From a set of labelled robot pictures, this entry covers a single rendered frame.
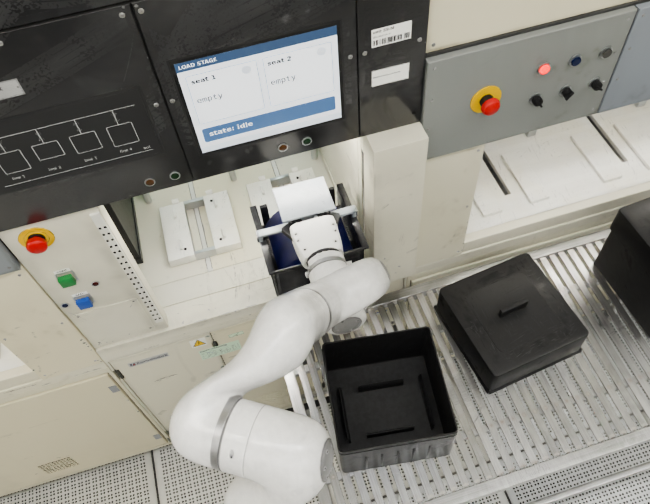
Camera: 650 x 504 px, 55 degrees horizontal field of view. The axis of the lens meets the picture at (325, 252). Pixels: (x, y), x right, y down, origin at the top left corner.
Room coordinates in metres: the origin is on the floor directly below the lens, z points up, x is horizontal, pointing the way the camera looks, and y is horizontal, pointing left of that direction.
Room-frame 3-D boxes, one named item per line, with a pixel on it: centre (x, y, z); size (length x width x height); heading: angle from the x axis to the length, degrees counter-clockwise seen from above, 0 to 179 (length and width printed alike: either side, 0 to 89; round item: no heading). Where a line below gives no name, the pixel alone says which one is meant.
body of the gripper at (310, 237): (0.77, 0.01, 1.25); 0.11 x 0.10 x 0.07; 11
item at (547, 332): (0.75, -0.47, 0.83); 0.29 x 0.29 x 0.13; 18
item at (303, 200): (0.87, 0.03, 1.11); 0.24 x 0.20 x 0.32; 101
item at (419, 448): (0.55, -0.11, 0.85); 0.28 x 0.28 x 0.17; 3
